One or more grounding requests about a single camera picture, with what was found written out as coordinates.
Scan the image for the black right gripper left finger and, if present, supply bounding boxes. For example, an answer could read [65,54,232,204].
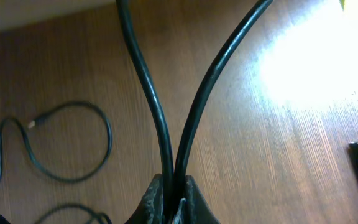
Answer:
[125,174,164,224]

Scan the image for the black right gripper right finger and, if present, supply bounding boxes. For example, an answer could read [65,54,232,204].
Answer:
[178,175,220,224]

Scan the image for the black cable with loop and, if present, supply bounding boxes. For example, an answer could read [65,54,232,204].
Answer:
[115,0,275,224]

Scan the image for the black usb cable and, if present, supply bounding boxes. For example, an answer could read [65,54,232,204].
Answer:
[0,100,114,206]

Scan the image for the black thin cable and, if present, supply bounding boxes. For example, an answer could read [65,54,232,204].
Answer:
[0,202,113,224]

